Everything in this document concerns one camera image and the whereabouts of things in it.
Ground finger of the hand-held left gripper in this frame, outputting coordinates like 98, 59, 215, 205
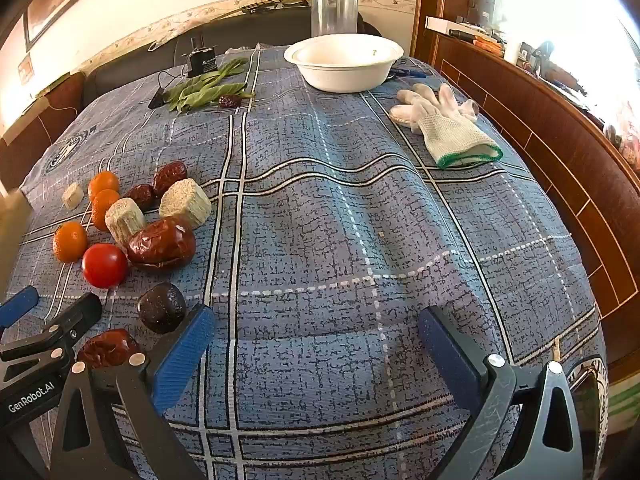
0, 286, 40, 331
0, 292, 103, 361

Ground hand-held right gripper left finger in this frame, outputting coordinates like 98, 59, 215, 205
50, 304, 217, 480

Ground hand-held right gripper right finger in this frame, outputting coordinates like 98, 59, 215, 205
417, 306, 585, 480

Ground dark purple round fruit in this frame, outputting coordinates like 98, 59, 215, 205
137, 282, 187, 335

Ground red tomato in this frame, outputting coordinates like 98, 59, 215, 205
81, 243, 129, 289

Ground orange tangerine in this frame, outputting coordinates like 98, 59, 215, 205
90, 189, 122, 232
52, 221, 89, 263
88, 171, 121, 201

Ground medium pale corn cob piece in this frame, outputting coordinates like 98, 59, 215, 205
105, 198, 148, 249

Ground large red date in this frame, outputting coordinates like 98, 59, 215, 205
126, 216, 197, 273

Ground large pale corn cob piece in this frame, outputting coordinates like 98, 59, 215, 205
159, 178, 213, 229

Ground blue plaid blanket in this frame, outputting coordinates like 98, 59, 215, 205
5, 45, 608, 480

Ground white knit glove green cuff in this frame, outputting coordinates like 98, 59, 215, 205
419, 84, 503, 170

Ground wooden cabinet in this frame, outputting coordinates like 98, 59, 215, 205
410, 0, 640, 376

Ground black sofa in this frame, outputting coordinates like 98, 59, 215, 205
82, 5, 381, 106

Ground green vegetable leaves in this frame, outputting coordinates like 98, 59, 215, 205
162, 57, 257, 113

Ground black electronic device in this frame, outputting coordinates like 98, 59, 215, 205
186, 32, 217, 78

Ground white bowl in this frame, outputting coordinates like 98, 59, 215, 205
284, 35, 405, 93

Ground clear plastic bag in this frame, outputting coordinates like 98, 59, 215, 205
224, 42, 281, 56

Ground white flat box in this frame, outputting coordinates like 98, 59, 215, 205
425, 16, 466, 32

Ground clear plastic cup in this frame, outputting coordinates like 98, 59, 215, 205
311, 0, 358, 38

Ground dark long object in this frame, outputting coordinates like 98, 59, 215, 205
240, 2, 311, 15

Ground black cable with plug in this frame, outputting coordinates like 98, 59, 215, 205
147, 71, 188, 110

